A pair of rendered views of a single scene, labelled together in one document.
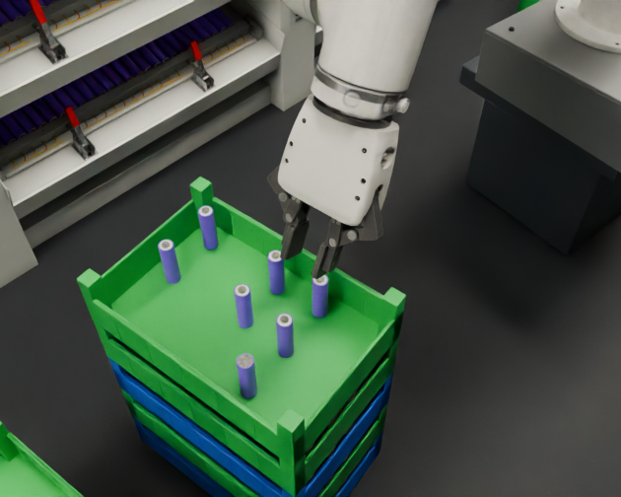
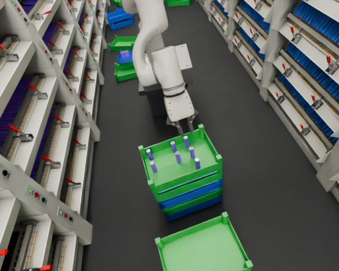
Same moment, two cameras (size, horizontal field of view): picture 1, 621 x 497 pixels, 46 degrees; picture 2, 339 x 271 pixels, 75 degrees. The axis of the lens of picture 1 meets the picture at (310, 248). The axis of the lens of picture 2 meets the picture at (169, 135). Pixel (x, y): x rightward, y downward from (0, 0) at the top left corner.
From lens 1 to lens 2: 0.47 m
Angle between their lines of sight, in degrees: 27
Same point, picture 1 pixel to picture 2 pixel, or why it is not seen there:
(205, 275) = (160, 163)
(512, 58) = not seen: hidden behind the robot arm
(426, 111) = (128, 113)
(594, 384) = (217, 123)
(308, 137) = (172, 105)
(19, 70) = (54, 177)
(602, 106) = not seen: hidden behind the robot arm
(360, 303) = (192, 136)
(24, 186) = (75, 208)
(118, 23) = (61, 146)
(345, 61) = (174, 81)
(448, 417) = not seen: hidden behind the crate
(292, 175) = (174, 116)
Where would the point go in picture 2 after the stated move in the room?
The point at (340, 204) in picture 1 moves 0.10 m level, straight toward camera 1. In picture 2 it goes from (189, 112) to (211, 121)
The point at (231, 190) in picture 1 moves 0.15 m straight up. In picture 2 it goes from (112, 164) to (103, 151)
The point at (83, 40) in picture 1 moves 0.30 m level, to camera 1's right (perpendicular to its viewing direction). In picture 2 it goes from (58, 157) to (103, 116)
